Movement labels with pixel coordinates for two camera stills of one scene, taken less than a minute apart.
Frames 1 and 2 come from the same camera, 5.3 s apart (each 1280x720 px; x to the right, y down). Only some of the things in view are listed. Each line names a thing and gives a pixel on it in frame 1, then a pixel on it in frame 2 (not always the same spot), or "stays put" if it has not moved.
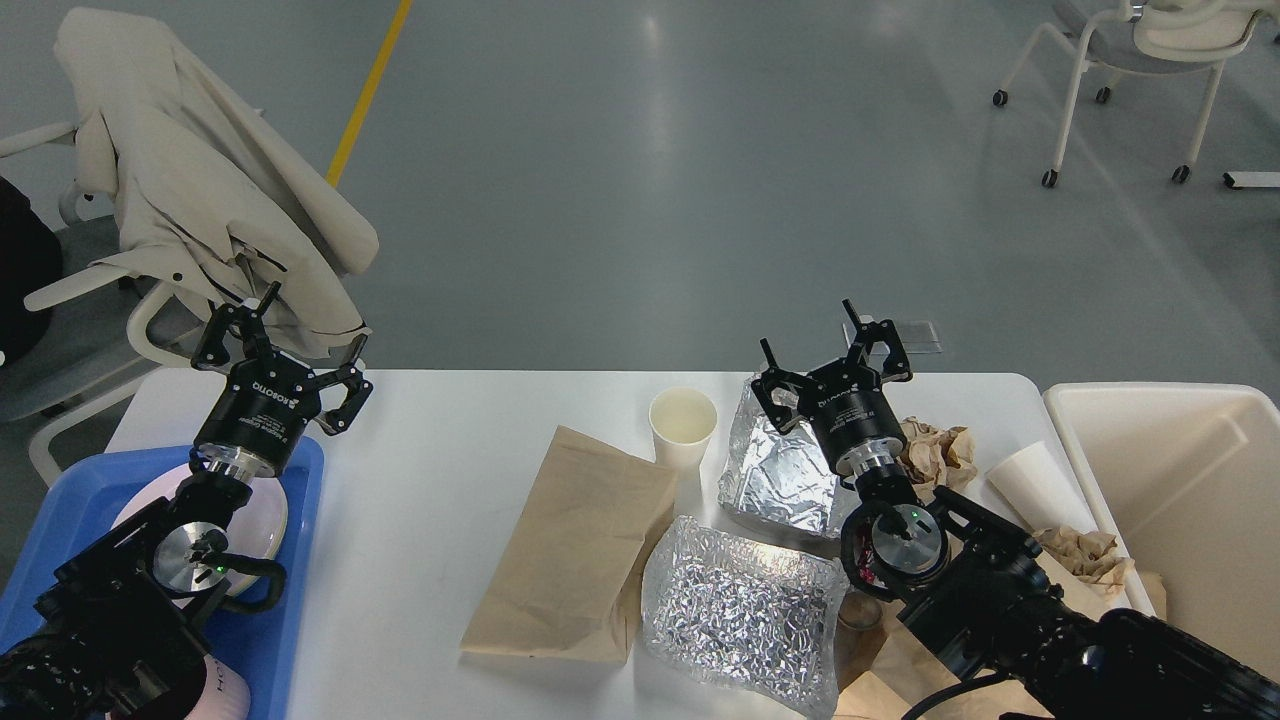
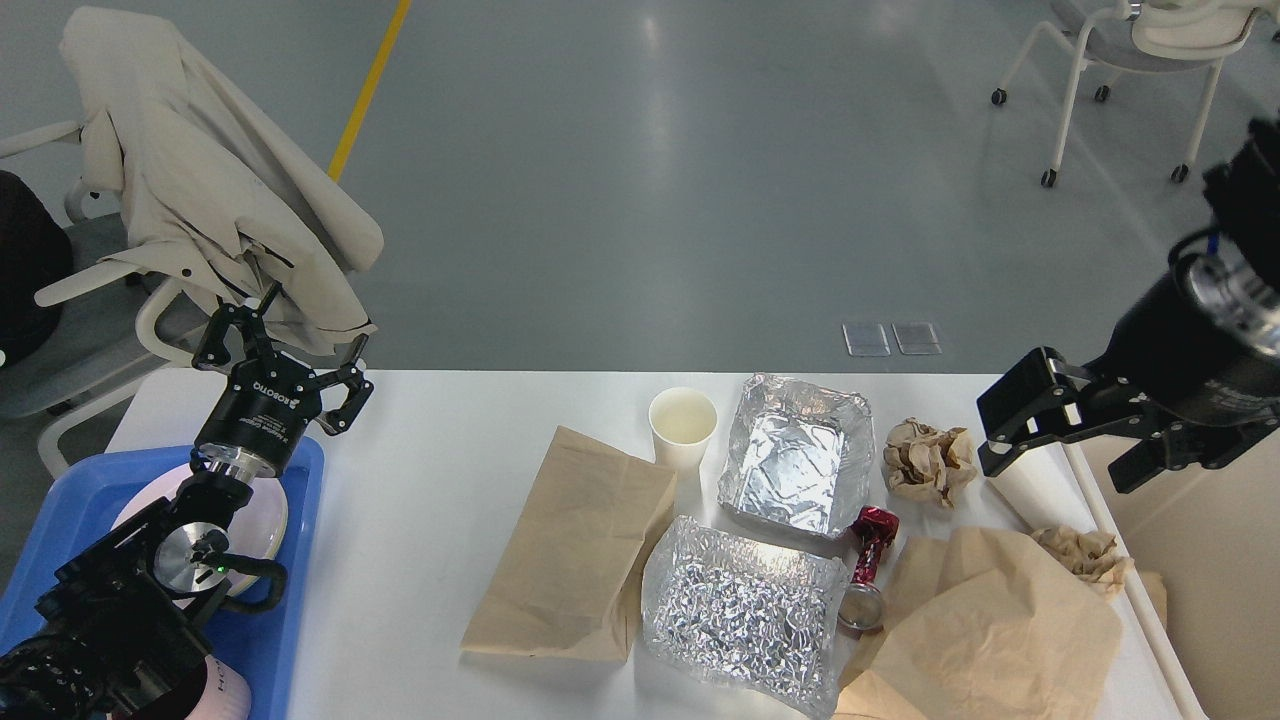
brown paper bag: x=564 y=584 stays put
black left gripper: x=264 y=402 stays put
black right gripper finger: x=864 y=334 to x=1209 y=445
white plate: x=254 y=532 stays put
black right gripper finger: x=784 y=397 to x=1041 y=401
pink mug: x=226 y=694 stays put
